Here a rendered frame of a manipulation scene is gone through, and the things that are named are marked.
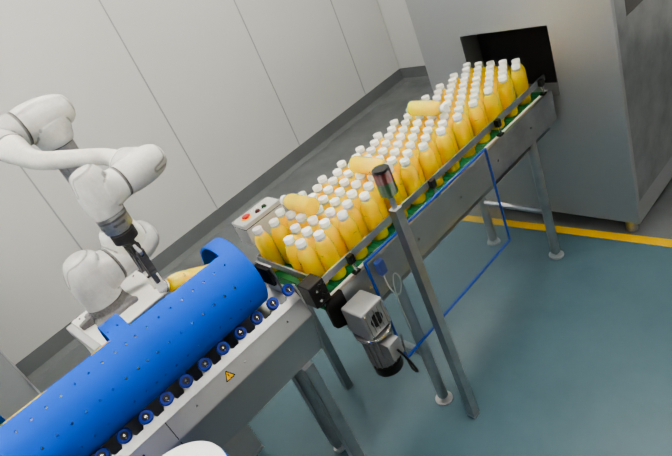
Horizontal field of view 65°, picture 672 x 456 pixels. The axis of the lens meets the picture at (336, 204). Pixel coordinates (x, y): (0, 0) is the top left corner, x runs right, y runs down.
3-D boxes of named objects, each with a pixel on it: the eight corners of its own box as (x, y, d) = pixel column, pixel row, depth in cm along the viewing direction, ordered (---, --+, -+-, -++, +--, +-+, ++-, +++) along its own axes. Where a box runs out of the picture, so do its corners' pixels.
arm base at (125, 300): (76, 325, 216) (68, 315, 214) (121, 289, 228) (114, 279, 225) (92, 338, 203) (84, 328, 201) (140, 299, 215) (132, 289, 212)
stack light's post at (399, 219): (467, 415, 232) (387, 210, 183) (472, 408, 234) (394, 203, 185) (475, 419, 229) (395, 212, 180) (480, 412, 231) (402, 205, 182)
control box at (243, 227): (241, 241, 226) (231, 222, 222) (276, 215, 236) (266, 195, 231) (254, 246, 219) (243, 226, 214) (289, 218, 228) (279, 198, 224)
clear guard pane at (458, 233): (406, 356, 211) (365, 263, 190) (508, 239, 249) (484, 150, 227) (407, 357, 211) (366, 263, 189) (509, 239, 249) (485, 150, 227)
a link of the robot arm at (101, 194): (102, 225, 150) (139, 199, 157) (70, 179, 143) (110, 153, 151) (86, 222, 157) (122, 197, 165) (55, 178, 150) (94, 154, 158)
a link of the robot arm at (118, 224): (100, 225, 151) (112, 241, 154) (128, 207, 155) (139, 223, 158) (91, 220, 158) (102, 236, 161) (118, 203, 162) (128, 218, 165)
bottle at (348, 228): (348, 258, 204) (330, 219, 196) (361, 247, 207) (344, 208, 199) (359, 263, 199) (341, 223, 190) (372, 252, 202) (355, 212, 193)
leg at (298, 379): (331, 449, 243) (275, 354, 215) (340, 439, 246) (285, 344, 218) (340, 455, 239) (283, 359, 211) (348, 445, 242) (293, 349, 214)
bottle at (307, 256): (324, 275, 201) (305, 236, 192) (333, 282, 195) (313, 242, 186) (308, 285, 199) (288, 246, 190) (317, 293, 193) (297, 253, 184)
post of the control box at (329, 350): (342, 387, 273) (259, 232, 228) (348, 381, 275) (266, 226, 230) (348, 390, 270) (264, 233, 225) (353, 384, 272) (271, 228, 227)
